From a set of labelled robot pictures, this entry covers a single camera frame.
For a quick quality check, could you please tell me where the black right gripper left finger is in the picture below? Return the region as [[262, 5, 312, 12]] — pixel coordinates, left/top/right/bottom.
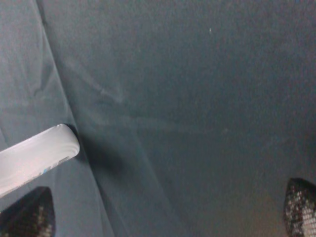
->
[[0, 186, 56, 237]]

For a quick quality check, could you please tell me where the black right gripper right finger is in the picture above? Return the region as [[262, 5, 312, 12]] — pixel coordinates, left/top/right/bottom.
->
[[283, 178, 316, 237]]

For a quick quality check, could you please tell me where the white curvy bottle black cap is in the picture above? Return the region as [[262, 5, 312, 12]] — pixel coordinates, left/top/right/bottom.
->
[[0, 124, 80, 197]]

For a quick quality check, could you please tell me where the black tablecloth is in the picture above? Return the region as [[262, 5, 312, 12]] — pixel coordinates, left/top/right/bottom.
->
[[0, 0, 316, 237]]

